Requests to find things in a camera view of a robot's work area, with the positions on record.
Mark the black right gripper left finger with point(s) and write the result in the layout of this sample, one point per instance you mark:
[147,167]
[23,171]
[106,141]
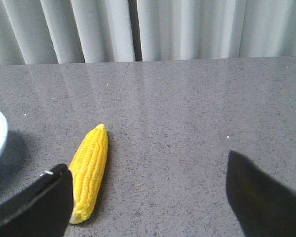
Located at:
[43,209]

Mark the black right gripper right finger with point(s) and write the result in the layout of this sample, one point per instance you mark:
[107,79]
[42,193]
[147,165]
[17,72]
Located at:
[263,206]

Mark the yellow corn cob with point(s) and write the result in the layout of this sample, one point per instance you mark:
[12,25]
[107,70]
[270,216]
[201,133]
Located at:
[87,168]

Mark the white pleated curtain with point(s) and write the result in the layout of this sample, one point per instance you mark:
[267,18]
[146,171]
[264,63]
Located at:
[88,31]

